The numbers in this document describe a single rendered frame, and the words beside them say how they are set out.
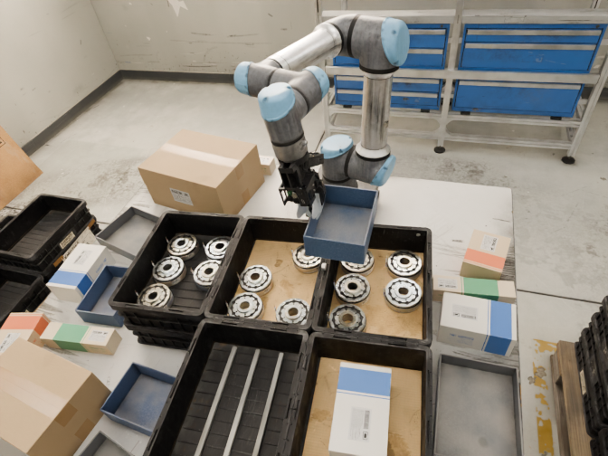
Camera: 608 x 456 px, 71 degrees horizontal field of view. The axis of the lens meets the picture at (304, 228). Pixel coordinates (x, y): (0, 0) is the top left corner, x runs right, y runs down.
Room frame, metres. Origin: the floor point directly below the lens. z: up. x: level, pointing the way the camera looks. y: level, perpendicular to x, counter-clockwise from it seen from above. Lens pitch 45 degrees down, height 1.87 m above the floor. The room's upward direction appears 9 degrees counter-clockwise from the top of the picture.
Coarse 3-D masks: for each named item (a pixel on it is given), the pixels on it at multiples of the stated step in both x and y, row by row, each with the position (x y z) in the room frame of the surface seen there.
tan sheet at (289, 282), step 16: (256, 240) 1.03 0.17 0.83; (256, 256) 0.95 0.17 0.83; (272, 256) 0.94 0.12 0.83; (288, 256) 0.93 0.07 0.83; (272, 272) 0.87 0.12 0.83; (288, 272) 0.86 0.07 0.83; (240, 288) 0.83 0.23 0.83; (272, 288) 0.81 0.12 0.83; (288, 288) 0.80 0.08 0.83; (304, 288) 0.79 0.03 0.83; (272, 304) 0.75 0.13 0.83; (272, 320) 0.69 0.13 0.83
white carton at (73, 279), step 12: (72, 252) 1.15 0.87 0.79; (84, 252) 1.14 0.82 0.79; (96, 252) 1.13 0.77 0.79; (108, 252) 1.15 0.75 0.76; (72, 264) 1.09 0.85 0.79; (84, 264) 1.08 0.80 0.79; (96, 264) 1.08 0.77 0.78; (108, 264) 1.12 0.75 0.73; (60, 276) 1.04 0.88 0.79; (72, 276) 1.03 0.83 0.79; (84, 276) 1.02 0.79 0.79; (96, 276) 1.06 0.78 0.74; (60, 288) 0.99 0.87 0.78; (72, 288) 0.97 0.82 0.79; (84, 288) 1.00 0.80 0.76; (72, 300) 0.99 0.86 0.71
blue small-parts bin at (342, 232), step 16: (336, 192) 0.88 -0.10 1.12; (352, 192) 0.86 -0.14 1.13; (368, 192) 0.84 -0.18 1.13; (336, 208) 0.86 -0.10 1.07; (352, 208) 0.85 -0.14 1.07; (368, 208) 0.84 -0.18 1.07; (320, 224) 0.81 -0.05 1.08; (336, 224) 0.80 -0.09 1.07; (352, 224) 0.79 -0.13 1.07; (368, 224) 0.72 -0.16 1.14; (304, 240) 0.71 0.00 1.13; (320, 240) 0.69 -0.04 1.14; (336, 240) 0.74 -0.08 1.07; (352, 240) 0.74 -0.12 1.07; (368, 240) 0.71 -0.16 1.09; (320, 256) 0.70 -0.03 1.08; (336, 256) 0.68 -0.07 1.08; (352, 256) 0.67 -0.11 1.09
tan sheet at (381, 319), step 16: (384, 256) 0.87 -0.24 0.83; (384, 272) 0.81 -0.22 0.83; (336, 304) 0.72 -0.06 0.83; (368, 304) 0.70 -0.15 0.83; (384, 304) 0.69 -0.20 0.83; (368, 320) 0.65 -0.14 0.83; (384, 320) 0.64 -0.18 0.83; (400, 320) 0.63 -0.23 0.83; (416, 320) 0.62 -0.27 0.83; (400, 336) 0.58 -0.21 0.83; (416, 336) 0.58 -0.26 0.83
